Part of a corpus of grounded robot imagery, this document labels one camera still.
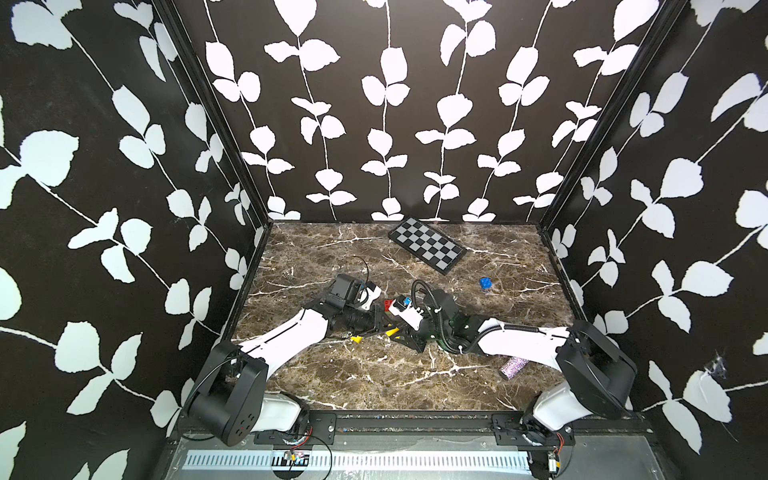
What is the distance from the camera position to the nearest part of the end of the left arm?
73 centimetres

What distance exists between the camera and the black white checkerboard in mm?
1090

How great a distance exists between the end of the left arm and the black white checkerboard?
364 mm
